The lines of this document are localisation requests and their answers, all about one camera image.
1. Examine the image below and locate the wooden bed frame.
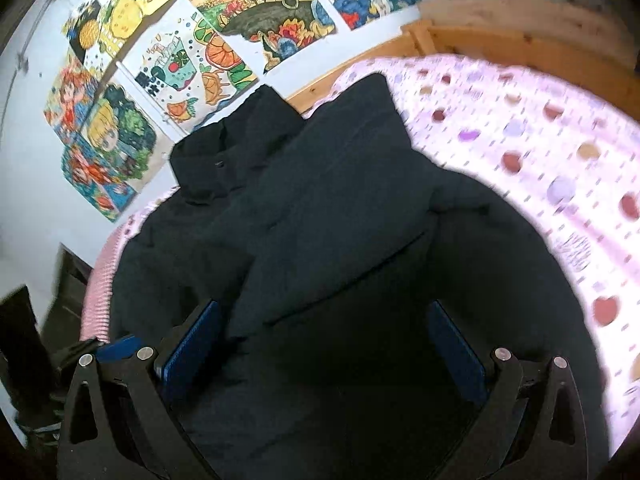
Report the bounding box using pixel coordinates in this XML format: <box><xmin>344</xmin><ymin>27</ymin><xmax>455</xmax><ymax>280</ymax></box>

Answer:
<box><xmin>287</xmin><ymin>0</ymin><xmax>640</xmax><ymax>122</ymax></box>

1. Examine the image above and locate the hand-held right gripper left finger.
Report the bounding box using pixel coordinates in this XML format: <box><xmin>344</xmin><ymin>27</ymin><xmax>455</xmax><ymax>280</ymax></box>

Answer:
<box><xmin>56</xmin><ymin>299</ymin><xmax>224</xmax><ymax>480</ymax></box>

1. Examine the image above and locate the group of colourful wall drawings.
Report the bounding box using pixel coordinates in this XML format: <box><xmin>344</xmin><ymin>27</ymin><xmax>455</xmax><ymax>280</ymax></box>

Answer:
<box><xmin>44</xmin><ymin>0</ymin><xmax>482</xmax><ymax>224</ymax></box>

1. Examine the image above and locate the pink apple print quilt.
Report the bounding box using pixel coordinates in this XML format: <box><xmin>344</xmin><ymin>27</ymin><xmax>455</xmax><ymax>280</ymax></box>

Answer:
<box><xmin>300</xmin><ymin>54</ymin><xmax>640</xmax><ymax>453</ymax></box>

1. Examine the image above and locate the red checked bed sheet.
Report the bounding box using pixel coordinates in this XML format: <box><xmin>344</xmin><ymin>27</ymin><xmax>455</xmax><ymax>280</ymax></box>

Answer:
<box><xmin>80</xmin><ymin>199</ymin><xmax>153</xmax><ymax>348</ymax></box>

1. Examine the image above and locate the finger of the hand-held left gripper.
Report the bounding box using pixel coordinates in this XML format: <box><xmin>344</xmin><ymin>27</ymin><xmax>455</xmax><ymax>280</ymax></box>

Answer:
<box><xmin>94</xmin><ymin>335</ymin><xmax>146</xmax><ymax>365</ymax></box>

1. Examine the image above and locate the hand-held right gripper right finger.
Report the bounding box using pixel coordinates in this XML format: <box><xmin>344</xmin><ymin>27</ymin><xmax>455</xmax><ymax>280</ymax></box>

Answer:
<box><xmin>426</xmin><ymin>300</ymin><xmax>590</xmax><ymax>480</ymax></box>

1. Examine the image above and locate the dark cabinet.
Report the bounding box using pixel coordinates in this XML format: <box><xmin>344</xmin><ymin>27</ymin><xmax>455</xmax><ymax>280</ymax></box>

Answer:
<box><xmin>0</xmin><ymin>242</ymin><xmax>96</xmax><ymax>413</ymax></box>

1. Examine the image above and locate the black padded jacket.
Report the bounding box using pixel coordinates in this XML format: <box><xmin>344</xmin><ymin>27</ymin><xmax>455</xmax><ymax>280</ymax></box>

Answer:
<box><xmin>107</xmin><ymin>72</ymin><xmax>612</xmax><ymax>480</ymax></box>

